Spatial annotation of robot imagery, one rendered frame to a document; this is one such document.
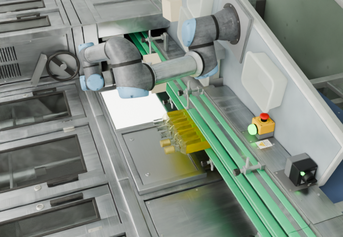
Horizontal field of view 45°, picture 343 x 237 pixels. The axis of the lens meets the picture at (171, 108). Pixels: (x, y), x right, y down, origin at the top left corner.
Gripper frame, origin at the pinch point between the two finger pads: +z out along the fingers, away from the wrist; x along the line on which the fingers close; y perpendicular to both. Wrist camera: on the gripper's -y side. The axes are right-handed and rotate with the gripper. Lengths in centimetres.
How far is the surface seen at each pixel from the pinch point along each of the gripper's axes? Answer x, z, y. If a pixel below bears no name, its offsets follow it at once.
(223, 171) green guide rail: 9, 16, -59
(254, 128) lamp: -15, 27, -56
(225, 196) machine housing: 20, 16, -65
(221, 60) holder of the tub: -8.9, 34.0, -7.8
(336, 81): 0, 92, -30
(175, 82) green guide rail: 20.1, 17.9, 9.1
